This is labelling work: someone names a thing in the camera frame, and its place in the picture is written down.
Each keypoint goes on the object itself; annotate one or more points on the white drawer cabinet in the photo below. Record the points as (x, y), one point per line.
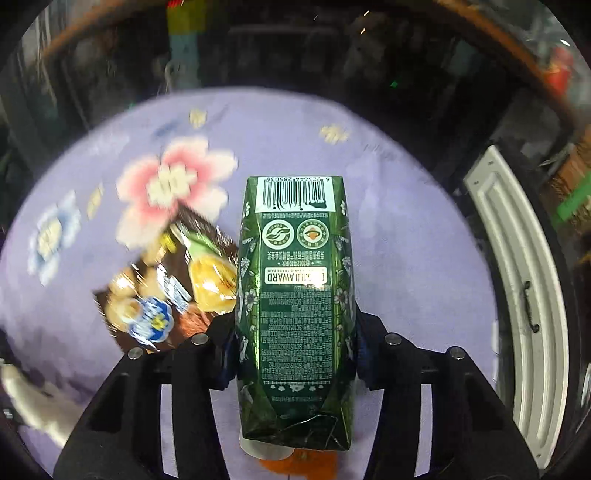
(508, 258)

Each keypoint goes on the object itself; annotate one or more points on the purple floral tablecloth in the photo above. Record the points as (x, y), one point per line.
(406, 230)

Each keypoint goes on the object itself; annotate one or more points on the green drink carton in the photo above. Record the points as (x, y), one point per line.
(295, 300)

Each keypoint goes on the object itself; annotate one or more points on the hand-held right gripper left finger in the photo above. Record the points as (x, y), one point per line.
(217, 350)

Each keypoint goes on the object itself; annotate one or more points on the brown snack packet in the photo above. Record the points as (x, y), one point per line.
(152, 300)

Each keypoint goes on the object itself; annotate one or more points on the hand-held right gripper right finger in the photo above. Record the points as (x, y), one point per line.
(369, 355)

